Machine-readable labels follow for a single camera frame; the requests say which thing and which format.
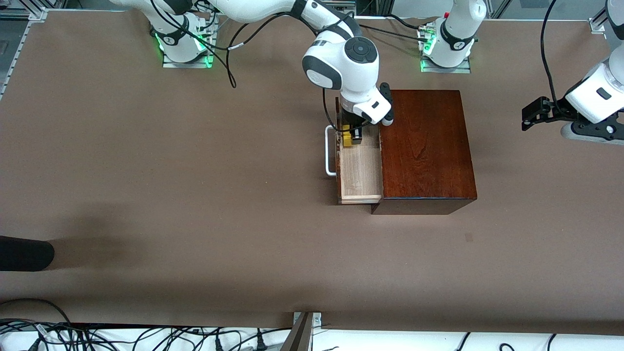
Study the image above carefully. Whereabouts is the light wood drawer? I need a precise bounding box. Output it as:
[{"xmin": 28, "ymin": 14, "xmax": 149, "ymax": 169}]
[{"xmin": 325, "ymin": 97, "xmax": 384, "ymax": 205}]

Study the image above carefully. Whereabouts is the dark brown wooden cabinet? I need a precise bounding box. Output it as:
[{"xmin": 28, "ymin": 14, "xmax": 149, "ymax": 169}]
[{"xmin": 370, "ymin": 90, "xmax": 478, "ymax": 215}]

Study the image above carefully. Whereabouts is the grey electronics box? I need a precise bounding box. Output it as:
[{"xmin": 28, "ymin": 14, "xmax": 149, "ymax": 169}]
[{"xmin": 312, "ymin": 0, "xmax": 357, "ymax": 15}]

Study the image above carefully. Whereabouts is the grey angled metal strut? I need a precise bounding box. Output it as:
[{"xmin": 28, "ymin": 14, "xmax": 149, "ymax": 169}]
[{"xmin": 280, "ymin": 312, "xmax": 315, "ymax": 351}]

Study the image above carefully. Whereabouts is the black rounded object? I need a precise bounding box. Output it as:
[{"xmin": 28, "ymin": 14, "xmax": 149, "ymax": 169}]
[{"xmin": 0, "ymin": 235, "xmax": 55, "ymax": 272}]

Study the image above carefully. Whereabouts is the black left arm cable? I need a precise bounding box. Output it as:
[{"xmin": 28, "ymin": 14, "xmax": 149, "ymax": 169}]
[{"xmin": 540, "ymin": 0, "xmax": 561, "ymax": 113}]

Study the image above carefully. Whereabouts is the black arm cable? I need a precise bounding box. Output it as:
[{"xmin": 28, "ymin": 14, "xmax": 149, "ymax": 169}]
[
  {"xmin": 150, "ymin": 0, "xmax": 364, "ymax": 144},
  {"xmin": 540, "ymin": 0, "xmax": 561, "ymax": 113}
]

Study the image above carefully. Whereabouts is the aluminium frame profile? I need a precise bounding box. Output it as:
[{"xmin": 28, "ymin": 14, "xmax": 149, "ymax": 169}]
[
  {"xmin": 0, "ymin": 0, "xmax": 50, "ymax": 21},
  {"xmin": 588, "ymin": 0, "xmax": 615, "ymax": 35}
]

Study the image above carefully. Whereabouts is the black table cable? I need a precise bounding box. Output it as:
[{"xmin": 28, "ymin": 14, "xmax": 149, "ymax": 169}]
[{"xmin": 361, "ymin": 14, "xmax": 435, "ymax": 41}]

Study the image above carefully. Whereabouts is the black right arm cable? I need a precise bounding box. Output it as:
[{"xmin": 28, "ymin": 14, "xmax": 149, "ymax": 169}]
[{"xmin": 150, "ymin": 0, "xmax": 364, "ymax": 144}]

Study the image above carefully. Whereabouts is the silver corner bracket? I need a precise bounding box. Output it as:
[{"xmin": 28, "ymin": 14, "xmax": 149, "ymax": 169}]
[{"xmin": 292, "ymin": 312, "xmax": 322, "ymax": 330}]

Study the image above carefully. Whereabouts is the black looped floor cable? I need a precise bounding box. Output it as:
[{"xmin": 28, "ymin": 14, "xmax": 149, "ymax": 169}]
[{"xmin": 0, "ymin": 298, "xmax": 74, "ymax": 326}]

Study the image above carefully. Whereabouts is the black cable with white label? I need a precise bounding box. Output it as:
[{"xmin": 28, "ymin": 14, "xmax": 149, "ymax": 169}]
[{"xmin": 0, "ymin": 319, "xmax": 64, "ymax": 351}]

